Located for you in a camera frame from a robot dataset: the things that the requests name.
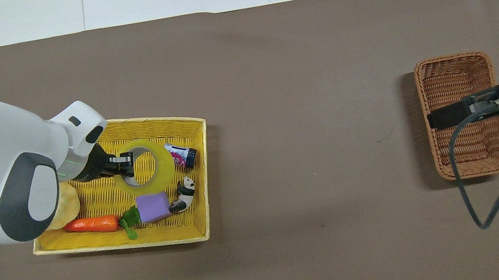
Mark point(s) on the brown wicker basket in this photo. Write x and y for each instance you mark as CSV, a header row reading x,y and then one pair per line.
x,y
474,148

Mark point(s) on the pale yellow toy potato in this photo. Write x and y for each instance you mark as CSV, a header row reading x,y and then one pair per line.
x,y
67,206

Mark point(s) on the yellow tape roll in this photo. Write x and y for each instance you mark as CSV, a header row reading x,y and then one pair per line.
x,y
163,167

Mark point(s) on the purple foam block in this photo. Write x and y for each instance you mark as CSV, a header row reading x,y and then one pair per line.
x,y
154,207

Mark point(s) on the panda figure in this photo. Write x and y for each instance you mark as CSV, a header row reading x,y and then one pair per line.
x,y
184,191

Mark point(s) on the orange toy carrot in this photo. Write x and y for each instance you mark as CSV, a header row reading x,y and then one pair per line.
x,y
91,224

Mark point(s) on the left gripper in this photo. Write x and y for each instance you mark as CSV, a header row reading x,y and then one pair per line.
x,y
87,166

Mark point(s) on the yellow woven basket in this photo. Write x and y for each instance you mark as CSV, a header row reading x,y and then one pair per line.
x,y
101,195

